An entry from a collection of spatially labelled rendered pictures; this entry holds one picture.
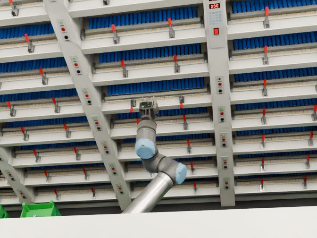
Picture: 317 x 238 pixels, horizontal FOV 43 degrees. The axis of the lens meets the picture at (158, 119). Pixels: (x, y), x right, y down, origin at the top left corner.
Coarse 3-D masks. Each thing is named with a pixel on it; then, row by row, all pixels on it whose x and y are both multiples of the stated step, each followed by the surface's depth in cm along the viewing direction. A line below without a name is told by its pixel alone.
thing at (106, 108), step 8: (208, 80) 218; (104, 88) 227; (192, 88) 218; (200, 88) 217; (208, 88) 213; (104, 96) 222; (184, 96) 217; (200, 96) 215; (208, 96) 214; (104, 104) 223; (112, 104) 222; (120, 104) 221; (128, 104) 220; (136, 104) 220; (160, 104) 217; (168, 104) 216; (176, 104) 215; (184, 104) 215; (192, 104) 215; (200, 104) 215; (208, 104) 215; (104, 112) 223; (112, 112) 223; (120, 112) 223
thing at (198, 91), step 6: (186, 90) 215; (192, 90) 215; (198, 90) 214; (204, 90) 213; (108, 96) 222; (114, 96) 221; (120, 96) 221; (126, 96) 220; (132, 96) 219; (138, 96) 219; (144, 96) 218; (150, 96) 218; (156, 96) 218; (192, 96) 215
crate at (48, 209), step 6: (24, 204) 252; (30, 204) 254; (36, 204) 254; (42, 204) 254; (48, 204) 254; (54, 204) 253; (24, 210) 254; (30, 210) 258; (36, 210) 257; (42, 210) 256; (48, 210) 255; (54, 210) 252; (24, 216) 253; (30, 216) 254; (42, 216) 253; (48, 216) 252
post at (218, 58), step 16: (224, 0) 173; (224, 16) 178; (208, 32) 184; (224, 32) 184; (208, 48) 190; (224, 48) 189; (224, 64) 196; (224, 80) 202; (224, 96) 209; (224, 128) 225; (224, 176) 253; (224, 192) 265
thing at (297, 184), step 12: (240, 180) 265; (252, 180) 264; (264, 180) 264; (276, 180) 264; (288, 180) 262; (300, 180) 261; (312, 180) 259; (240, 192) 264; (252, 192) 263; (264, 192) 262; (276, 192) 262; (288, 192) 262
